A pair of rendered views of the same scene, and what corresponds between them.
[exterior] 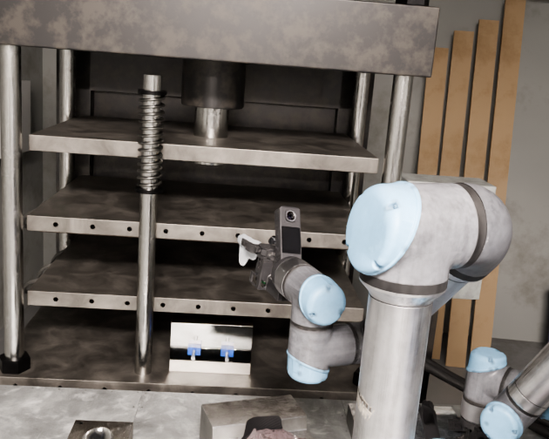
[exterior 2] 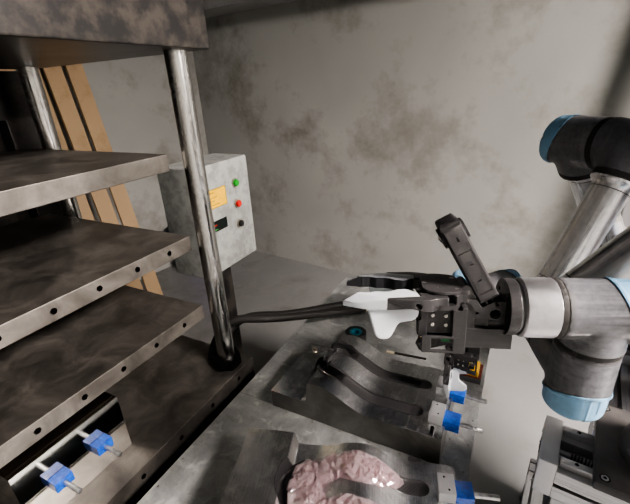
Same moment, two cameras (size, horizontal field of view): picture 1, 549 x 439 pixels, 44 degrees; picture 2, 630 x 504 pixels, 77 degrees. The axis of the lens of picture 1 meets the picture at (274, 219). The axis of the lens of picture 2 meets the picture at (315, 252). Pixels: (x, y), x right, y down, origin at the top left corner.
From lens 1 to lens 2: 126 cm
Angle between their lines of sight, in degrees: 55
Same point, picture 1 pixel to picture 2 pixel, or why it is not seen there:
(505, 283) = not seen: hidden behind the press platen
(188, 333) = (41, 469)
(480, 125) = (75, 125)
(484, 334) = (151, 278)
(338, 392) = (222, 387)
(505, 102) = (87, 101)
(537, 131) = (112, 122)
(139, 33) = not seen: outside the picture
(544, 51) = not seen: hidden behind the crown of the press
